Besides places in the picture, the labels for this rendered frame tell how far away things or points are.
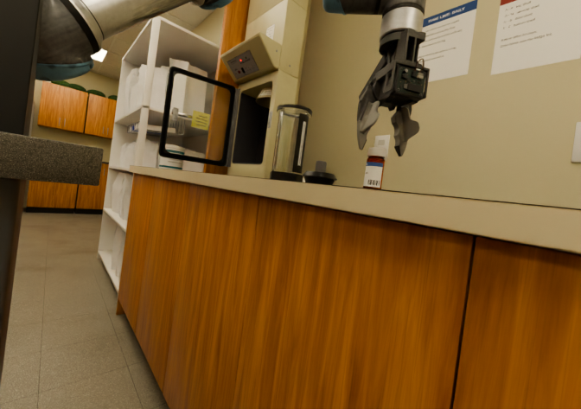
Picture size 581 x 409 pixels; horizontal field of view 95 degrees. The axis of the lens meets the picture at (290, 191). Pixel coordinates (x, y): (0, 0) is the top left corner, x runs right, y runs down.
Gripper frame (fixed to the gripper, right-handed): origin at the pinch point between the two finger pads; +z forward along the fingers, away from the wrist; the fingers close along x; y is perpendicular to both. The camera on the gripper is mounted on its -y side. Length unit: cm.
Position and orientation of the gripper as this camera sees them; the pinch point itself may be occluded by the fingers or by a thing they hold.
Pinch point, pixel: (379, 148)
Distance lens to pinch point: 56.5
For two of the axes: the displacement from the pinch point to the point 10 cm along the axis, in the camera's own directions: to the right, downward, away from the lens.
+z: -1.3, 9.9, 0.1
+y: 2.2, 0.4, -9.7
